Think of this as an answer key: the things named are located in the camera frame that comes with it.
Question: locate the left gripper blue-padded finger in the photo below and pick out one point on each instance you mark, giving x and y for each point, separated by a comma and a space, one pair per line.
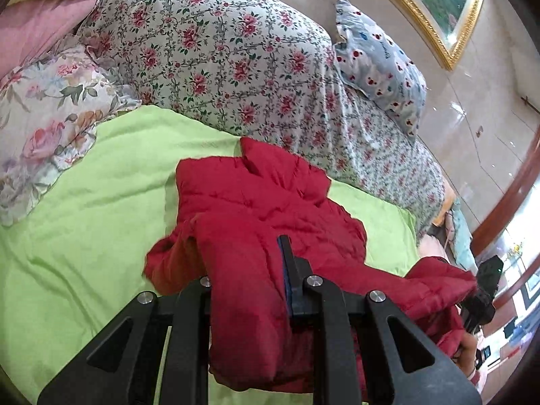
295, 272

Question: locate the red quilted puffer jacket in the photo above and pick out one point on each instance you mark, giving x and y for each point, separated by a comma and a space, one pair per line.
232, 211

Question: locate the person's right hand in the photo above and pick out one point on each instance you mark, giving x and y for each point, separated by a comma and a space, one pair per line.
465, 357

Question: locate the light blue bedside cloth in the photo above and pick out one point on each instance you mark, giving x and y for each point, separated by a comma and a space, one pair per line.
458, 238

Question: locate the light blue printed pillow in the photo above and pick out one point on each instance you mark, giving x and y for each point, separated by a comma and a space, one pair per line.
370, 61

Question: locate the lime green bed sheet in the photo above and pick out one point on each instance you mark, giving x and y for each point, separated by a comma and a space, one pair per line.
77, 258

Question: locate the white rose-patterned floral duvet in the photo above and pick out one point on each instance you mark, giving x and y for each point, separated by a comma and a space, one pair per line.
260, 68

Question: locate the gold framed landscape painting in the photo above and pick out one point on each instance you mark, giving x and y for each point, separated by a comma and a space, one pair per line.
443, 4

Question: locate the large-rose floral pillow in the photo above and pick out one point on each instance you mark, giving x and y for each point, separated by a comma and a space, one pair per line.
50, 110

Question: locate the pink blanket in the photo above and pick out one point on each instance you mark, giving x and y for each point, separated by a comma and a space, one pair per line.
32, 27

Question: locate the brown wooden door frame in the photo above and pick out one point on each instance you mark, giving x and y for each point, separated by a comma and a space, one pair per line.
502, 214

